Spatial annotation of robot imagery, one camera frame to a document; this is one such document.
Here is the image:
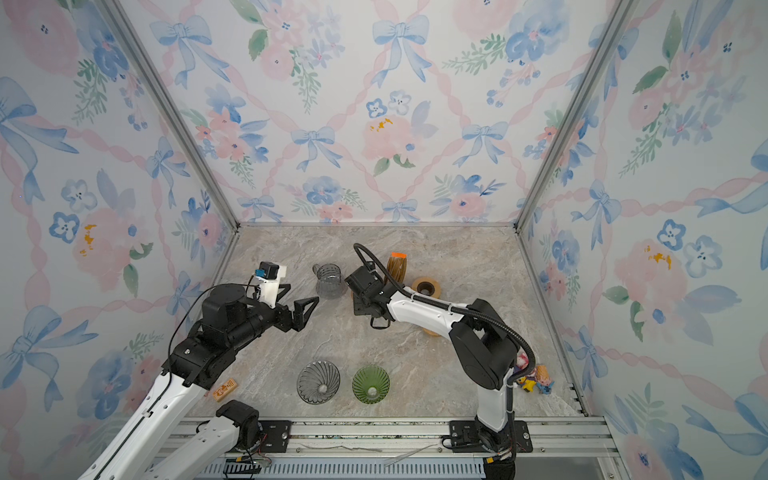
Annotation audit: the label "green glass dripper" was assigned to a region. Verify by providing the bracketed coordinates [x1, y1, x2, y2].
[352, 365, 390, 404]

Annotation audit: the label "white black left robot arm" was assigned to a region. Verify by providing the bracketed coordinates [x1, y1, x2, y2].
[81, 281, 319, 479]

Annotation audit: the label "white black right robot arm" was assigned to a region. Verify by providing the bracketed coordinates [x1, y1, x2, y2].
[345, 263, 535, 455]

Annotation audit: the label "grey glass dripper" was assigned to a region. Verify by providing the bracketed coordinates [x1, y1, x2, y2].
[296, 360, 341, 405]

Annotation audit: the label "clear grey glass carafe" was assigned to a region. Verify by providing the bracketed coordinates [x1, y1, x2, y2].
[312, 263, 347, 300]

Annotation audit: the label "small wooden toy block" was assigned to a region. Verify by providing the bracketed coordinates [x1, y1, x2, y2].
[212, 378, 238, 402]

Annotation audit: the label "colourful small toy figures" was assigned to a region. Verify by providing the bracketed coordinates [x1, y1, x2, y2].
[515, 365, 554, 395]

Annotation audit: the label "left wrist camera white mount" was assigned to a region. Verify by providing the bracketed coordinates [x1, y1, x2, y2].
[253, 261, 287, 308]

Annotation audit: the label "black corrugated cable conduit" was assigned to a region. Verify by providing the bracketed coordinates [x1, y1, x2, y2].
[352, 242, 538, 385]

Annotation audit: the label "aluminium mounting rail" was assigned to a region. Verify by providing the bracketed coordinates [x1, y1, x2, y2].
[113, 416, 625, 480]

